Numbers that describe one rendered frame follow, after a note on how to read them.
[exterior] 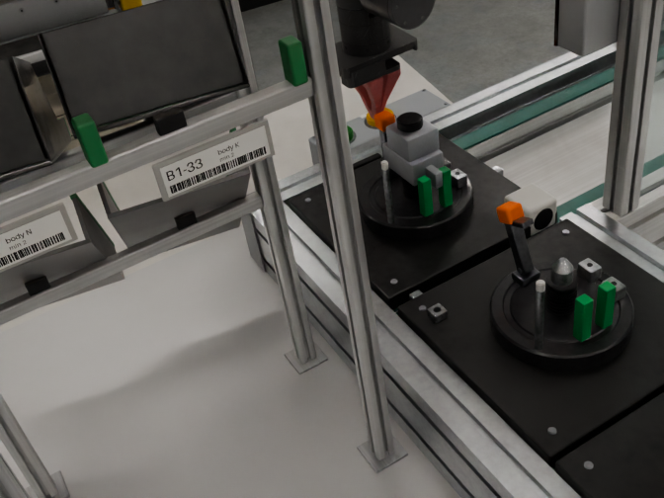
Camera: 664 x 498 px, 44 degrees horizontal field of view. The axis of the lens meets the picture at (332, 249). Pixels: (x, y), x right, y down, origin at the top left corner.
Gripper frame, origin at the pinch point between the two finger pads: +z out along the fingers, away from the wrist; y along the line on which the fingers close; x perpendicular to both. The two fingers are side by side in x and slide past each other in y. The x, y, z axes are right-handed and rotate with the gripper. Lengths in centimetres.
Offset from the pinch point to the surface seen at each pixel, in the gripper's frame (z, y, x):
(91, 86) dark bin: -26.9, -35.1, -22.4
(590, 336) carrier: 7.4, -1.2, -38.2
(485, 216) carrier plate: 9.6, 4.6, -15.3
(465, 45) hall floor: 109, 148, 177
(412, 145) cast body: -1.0, -1.7, -10.5
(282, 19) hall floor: 109, 106, 263
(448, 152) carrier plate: 9.8, 9.7, -1.2
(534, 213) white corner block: 8.1, 7.9, -20.0
